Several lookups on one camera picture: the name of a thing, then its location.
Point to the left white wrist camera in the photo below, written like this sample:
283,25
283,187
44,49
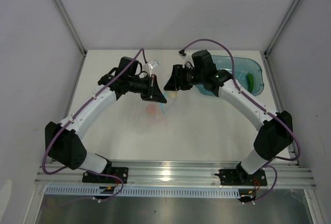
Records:
152,64

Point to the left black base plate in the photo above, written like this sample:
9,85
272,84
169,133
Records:
120,172

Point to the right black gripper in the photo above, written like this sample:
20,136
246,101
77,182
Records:
177,75

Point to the white slotted cable duct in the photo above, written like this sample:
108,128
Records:
135,191

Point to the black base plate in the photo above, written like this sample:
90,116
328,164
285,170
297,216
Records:
232,177
120,172

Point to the aluminium corner post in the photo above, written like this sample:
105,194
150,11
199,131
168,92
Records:
69,25
286,20

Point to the right aluminium corner post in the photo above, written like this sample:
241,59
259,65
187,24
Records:
286,20

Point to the white egg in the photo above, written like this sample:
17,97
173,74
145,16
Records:
172,94

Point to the right aluminium side rail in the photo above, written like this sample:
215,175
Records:
295,148

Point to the brown egg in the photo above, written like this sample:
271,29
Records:
151,110

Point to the aluminium front rail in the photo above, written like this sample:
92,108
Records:
202,174

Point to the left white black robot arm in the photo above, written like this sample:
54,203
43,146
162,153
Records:
63,140

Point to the green cucumber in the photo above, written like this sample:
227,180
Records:
250,82

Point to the left aluminium corner post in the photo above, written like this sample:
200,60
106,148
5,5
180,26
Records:
69,25

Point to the clear zip top bag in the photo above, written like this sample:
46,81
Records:
146,121

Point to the blue plastic tub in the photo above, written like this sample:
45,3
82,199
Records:
243,66

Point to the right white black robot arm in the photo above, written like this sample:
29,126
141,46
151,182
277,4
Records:
275,129

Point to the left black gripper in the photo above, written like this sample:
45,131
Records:
152,90

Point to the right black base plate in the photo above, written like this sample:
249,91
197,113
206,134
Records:
232,177

